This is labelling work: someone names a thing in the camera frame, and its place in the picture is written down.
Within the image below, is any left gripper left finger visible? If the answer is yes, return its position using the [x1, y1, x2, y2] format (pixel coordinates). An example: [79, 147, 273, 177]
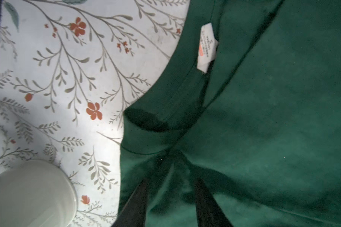
[112, 179, 148, 227]

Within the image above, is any dark green t shirt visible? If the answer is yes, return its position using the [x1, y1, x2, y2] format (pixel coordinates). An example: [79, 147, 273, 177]
[118, 1, 341, 227]

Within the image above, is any white pen cup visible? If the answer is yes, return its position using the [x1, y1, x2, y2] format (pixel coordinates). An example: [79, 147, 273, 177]
[0, 160, 78, 227]

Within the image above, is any floral table mat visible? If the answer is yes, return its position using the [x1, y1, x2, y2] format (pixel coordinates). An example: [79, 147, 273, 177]
[0, 1, 189, 227]

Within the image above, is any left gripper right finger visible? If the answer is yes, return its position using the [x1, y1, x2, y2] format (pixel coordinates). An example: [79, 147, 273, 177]
[195, 178, 233, 227]

